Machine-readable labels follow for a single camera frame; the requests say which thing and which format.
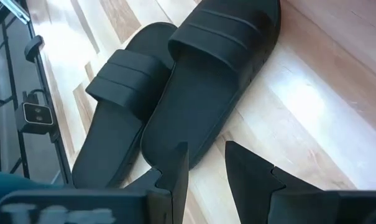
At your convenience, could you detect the small black table-level camera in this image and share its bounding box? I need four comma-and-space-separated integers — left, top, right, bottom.
15, 91, 55, 135

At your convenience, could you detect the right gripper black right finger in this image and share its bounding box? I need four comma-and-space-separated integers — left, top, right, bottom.
224, 140, 323, 224

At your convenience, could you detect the teal rounded object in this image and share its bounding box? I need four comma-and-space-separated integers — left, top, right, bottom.
0, 170, 61, 203

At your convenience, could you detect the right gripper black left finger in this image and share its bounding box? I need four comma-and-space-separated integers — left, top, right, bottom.
125, 141, 189, 224

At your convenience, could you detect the silver aluminium profile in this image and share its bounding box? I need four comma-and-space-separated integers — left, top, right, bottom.
0, 0, 30, 24

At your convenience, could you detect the black rubber slide sandal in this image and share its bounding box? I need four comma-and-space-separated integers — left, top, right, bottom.
140, 0, 282, 170
71, 21, 178, 190

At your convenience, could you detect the black table edge rail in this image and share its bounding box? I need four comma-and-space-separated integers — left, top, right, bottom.
25, 0, 74, 187

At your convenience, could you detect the black clamp knob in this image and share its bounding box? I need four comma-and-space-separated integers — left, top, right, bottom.
24, 34, 45, 63

